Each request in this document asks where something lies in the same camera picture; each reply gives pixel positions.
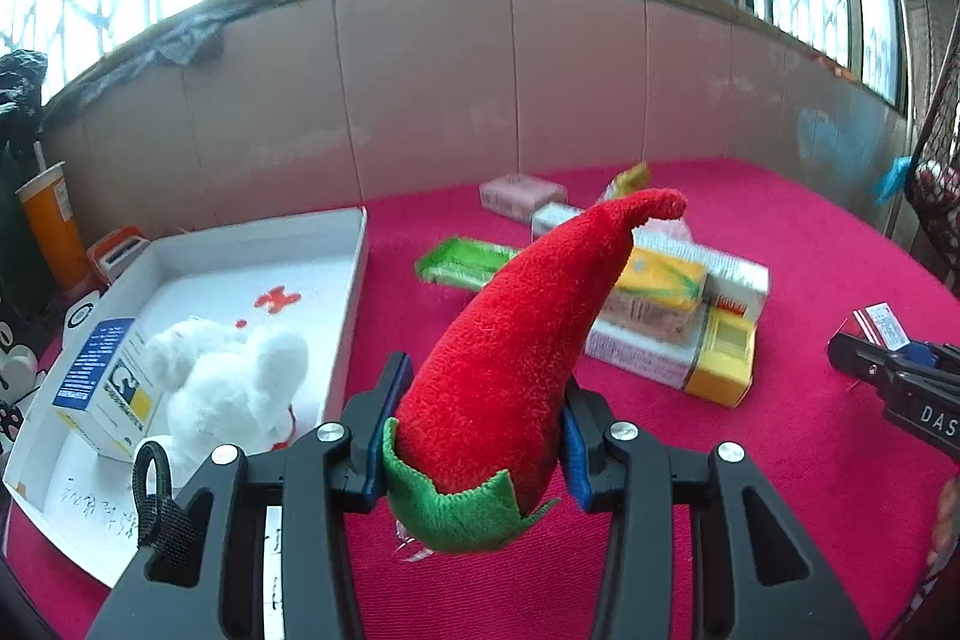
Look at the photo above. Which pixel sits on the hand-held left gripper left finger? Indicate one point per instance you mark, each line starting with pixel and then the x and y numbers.
pixel 375 469

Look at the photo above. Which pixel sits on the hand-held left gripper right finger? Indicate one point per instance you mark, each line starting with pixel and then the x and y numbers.
pixel 574 469

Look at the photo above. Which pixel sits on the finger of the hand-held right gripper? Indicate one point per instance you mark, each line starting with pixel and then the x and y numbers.
pixel 930 356
pixel 862 356

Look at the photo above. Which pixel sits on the red white small box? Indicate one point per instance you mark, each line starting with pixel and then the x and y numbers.
pixel 881 323

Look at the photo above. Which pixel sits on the red chili plush toy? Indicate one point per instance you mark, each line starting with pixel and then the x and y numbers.
pixel 510 370

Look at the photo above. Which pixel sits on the white yellow box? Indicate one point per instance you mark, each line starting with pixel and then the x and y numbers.
pixel 720 355

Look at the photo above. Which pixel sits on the long white box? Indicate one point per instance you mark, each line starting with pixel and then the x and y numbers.
pixel 739 284

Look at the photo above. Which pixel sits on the white tray box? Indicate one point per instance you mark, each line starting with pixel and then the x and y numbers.
pixel 315 280

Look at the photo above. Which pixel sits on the yellow green box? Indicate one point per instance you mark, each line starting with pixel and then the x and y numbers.
pixel 660 280

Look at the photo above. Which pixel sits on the pink tissue pack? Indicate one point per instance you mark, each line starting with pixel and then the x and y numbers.
pixel 521 194

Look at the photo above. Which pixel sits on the yellow snack packet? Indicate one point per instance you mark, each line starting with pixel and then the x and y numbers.
pixel 628 181

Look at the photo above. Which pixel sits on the red blanket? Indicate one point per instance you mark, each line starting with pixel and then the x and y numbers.
pixel 787 497

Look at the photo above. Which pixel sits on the white plush toy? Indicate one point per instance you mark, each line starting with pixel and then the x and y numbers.
pixel 225 385

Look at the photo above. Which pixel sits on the blue plastic glove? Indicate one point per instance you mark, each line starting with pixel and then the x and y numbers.
pixel 892 179

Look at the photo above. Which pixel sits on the blue white medicine box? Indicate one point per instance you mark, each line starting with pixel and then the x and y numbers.
pixel 97 385

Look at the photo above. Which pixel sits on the orange white small box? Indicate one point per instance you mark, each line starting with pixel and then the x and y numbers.
pixel 120 250

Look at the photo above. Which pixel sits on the orange paper cup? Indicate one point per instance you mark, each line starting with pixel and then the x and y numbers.
pixel 52 227

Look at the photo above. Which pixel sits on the dark grey cloth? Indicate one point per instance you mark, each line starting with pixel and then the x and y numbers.
pixel 187 40

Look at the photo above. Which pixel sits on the dark cloth bundle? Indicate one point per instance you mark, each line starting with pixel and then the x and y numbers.
pixel 19 93

